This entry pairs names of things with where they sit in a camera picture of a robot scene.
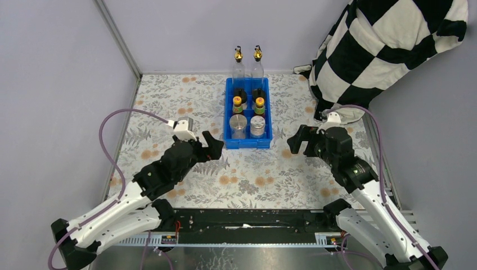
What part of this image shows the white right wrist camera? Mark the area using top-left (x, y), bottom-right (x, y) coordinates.
top-left (320, 112), bottom-right (341, 130)

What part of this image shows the blue plastic divided bin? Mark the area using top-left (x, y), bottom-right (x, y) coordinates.
top-left (223, 78), bottom-right (273, 149)

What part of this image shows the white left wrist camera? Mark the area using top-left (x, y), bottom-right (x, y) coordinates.
top-left (167, 116), bottom-right (197, 141)

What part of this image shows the floral table mat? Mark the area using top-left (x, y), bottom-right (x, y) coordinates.
top-left (109, 74), bottom-right (361, 209)

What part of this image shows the brown sauce bottle yellow cap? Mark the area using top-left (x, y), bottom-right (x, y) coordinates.
top-left (232, 96), bottom-right (244, 115)

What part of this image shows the silver lid spice jar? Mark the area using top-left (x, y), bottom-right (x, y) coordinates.
top-left (250, 115), bottom-right (266, 138)

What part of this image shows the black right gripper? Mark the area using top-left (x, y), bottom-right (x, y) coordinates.
top-left (286, 124), bottom-right (337, 168)

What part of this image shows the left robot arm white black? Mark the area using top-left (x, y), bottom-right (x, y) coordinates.
top-left (51, 131), bottom-right (224, 269)

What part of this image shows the black lid spice jar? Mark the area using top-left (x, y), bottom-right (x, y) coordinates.
top-left (252, 88), bottom-right (267, 103)
top-left (233, 88), bottom-right (248, 105)

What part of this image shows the glass oil bottle gold spout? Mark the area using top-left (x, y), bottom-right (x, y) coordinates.
top-left (232, 46), bottom-right (245, 89)

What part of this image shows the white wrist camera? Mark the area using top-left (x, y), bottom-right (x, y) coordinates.
top-left (320, 112), bottom-right (341, 130)
top-left (167, 116), bottom-right (197, 141)

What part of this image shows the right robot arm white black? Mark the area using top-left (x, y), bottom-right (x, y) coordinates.
top-left (287, 125), bottom-right (448, 269)

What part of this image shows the black white checkered cloth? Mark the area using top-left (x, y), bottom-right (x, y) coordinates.
top-left (294, 1), bottom-right (469, 123)

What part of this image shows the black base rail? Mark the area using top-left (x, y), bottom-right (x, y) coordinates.
top-left (152, 208), bottom-right (344, 245)

